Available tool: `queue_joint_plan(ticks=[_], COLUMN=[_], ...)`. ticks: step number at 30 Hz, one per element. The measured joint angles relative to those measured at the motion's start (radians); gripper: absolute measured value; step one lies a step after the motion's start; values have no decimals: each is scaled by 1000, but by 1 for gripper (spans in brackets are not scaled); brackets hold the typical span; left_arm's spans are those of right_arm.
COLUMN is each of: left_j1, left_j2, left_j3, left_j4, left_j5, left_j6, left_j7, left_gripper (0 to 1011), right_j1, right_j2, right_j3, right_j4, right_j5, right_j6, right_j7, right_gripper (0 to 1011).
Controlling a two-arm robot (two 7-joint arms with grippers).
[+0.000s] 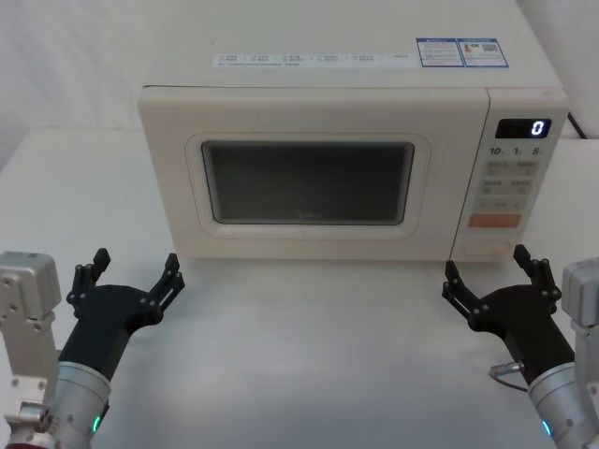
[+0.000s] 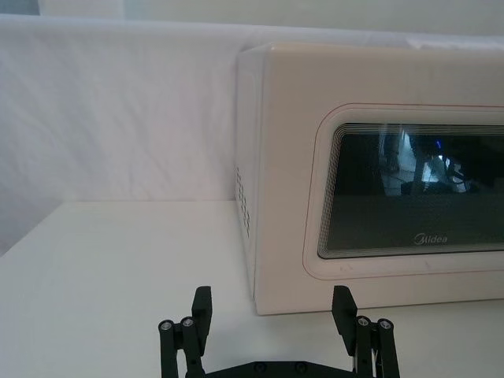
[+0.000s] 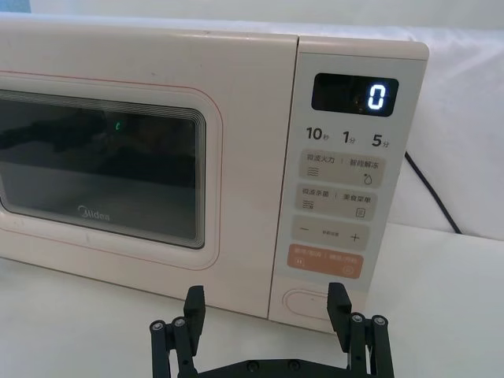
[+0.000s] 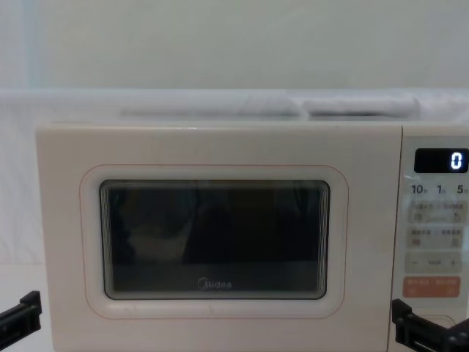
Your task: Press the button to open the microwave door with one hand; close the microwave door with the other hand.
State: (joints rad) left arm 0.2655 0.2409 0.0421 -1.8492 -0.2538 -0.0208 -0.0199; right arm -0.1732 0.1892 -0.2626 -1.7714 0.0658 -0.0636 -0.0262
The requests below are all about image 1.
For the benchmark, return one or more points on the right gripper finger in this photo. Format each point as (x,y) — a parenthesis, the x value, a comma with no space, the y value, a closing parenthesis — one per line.
(461,294)
(538,276)

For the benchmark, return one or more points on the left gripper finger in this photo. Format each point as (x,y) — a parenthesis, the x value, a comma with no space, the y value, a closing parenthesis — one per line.
(166,290)
(86,276)

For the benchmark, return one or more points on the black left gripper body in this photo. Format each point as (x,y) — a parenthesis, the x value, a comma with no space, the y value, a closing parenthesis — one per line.
(107,318)

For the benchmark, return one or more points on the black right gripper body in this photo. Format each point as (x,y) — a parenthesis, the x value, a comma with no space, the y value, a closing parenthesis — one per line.
(524,318)

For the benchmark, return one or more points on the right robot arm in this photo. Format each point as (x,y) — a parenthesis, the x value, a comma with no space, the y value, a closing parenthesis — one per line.
(568,402)

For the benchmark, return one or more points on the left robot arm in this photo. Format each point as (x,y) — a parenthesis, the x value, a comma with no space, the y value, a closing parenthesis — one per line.
(28,299)

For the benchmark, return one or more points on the white tablecloth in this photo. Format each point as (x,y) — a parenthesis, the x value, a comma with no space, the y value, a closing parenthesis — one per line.
(304,355)

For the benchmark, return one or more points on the white curtain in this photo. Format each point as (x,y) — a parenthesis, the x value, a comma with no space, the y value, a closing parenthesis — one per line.
(70,56)

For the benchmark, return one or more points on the cream microwave oven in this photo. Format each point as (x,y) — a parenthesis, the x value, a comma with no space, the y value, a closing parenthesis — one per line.
(299,112)

